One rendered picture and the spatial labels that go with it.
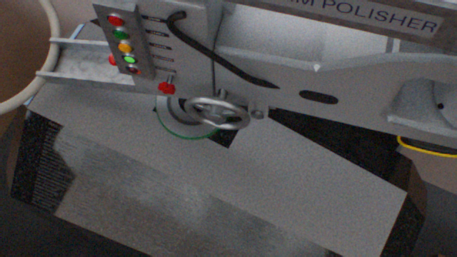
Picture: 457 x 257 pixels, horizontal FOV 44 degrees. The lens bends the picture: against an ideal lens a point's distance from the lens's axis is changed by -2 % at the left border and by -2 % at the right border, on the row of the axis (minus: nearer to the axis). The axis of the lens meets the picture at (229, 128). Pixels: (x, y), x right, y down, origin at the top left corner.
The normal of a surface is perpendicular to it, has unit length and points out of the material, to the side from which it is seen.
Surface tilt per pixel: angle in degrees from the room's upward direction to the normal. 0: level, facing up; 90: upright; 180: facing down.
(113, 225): 45
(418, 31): 90
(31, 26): 0
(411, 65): 90
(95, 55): 15
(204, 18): 90
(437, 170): 0
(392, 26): 90
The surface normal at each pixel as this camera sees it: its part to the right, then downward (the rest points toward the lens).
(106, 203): -0.31, 0.35
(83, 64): -0.26, -0.40
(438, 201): 0.00, -0.35
